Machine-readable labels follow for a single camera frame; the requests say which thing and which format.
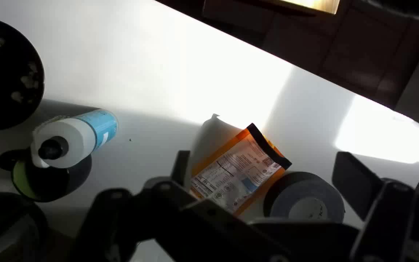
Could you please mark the white bottle with blue label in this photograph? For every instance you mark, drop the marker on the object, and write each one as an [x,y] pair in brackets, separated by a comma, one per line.
[64,141]

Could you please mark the black bowl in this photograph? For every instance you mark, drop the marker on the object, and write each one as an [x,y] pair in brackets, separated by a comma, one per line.
[20,77]

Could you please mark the grey duct tape roll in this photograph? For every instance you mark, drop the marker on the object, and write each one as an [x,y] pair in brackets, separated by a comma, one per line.
[304,196]

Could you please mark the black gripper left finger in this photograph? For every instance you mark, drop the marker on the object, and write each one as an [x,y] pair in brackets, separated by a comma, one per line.
[100,236]

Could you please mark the orange snack packet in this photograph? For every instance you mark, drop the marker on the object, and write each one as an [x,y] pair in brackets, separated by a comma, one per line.
[238,172]

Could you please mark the black mug green interior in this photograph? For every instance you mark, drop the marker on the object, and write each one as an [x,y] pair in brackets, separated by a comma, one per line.
[38,183]

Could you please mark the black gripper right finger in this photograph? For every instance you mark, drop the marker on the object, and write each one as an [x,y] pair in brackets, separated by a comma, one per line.
[384,205]

